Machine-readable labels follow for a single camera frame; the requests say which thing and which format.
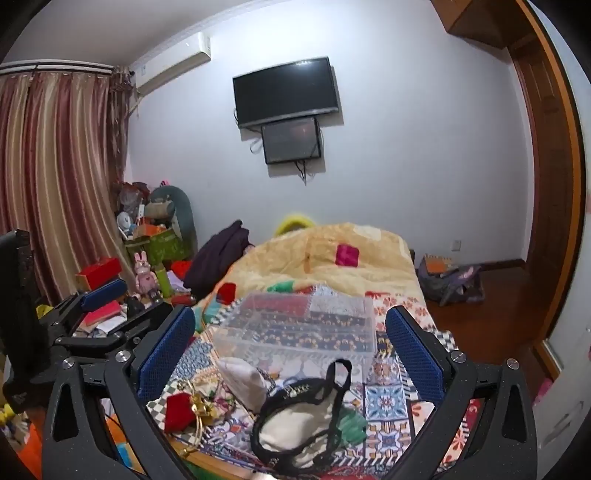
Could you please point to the green bottle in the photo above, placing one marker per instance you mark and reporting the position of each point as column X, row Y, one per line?
column 163, row 281

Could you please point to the white cabinet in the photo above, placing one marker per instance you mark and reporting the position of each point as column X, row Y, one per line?
column 565, row 401

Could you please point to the curtain rail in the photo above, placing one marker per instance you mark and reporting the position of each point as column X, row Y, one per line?
column 55, row 67

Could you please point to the green cloth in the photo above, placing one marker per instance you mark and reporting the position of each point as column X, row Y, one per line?
column 354, row 424

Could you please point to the wooden door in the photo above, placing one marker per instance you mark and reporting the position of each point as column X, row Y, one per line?
column 547, row 184

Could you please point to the yellow quilt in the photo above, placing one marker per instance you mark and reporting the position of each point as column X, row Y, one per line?
column 323, row 258

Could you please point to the white garment with black trim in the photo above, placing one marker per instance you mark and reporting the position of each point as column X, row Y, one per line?
column 295, row 424

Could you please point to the wooden overhead cabinet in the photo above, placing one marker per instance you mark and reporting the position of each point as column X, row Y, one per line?
column 471, row 21

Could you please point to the yellow-green plush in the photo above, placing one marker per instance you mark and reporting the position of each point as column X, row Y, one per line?
column 293, row 224

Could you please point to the green cardboard box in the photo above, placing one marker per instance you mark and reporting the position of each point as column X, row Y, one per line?
column 159, row 249

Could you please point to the clear plastic storage box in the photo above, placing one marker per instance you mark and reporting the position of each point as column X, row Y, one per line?
column 295, row 327

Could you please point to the pink bunny toy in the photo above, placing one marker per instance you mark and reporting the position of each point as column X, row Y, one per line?
column 147, row 279

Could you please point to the red pouch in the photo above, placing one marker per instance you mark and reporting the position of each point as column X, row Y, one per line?
column 178, row 413

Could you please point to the striped red curtain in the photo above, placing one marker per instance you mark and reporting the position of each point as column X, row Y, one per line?
column 60, row 175

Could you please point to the white sock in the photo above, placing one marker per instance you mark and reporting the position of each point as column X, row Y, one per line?
column 242, row 383

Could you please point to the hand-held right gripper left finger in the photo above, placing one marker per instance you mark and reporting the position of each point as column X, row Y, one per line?
column 162, row 353

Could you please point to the small red box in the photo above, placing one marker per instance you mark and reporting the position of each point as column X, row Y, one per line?
column 227, row 293

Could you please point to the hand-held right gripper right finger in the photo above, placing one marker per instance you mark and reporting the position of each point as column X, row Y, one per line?
column 414, row 356

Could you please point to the grey bag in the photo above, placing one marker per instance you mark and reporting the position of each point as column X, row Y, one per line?
column 450, row 281

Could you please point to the black wall television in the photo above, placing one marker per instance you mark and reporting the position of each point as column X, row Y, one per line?
column 286, row 90

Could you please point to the pink flat box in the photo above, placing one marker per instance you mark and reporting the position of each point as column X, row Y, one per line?
column 104, row 313

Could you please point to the dark purple clothing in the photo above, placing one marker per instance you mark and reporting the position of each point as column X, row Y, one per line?
column 214, row 263

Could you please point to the small black wall screen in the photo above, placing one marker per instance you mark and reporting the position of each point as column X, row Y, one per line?
column 291, row 141

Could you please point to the white air conditioner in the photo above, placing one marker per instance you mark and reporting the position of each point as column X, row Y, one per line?
column 173, row 62

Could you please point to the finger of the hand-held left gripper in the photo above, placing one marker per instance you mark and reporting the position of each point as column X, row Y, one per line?
column 105, row 293
column 129, row 330

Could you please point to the white wall socket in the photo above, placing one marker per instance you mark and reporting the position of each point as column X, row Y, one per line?
column 456, row 245

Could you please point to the patterned bedsheet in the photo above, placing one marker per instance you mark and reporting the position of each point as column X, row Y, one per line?
column 392, row 415

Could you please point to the orange bag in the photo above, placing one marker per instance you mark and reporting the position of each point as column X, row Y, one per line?
column 32, row 450

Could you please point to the large green plush toy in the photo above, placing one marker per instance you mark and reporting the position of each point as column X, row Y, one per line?
column 173, row 212

